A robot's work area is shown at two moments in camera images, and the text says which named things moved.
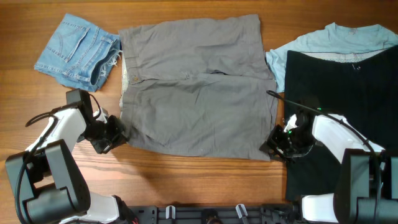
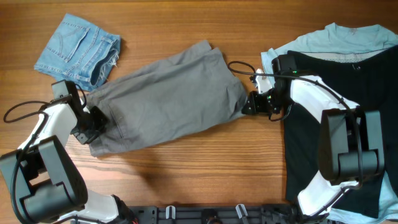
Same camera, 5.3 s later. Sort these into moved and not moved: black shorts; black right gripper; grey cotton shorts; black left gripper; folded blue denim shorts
Moved: grey cotton shorts; black left gripper; black right gripper
Not moved: black shorts; folded blue denim shorts
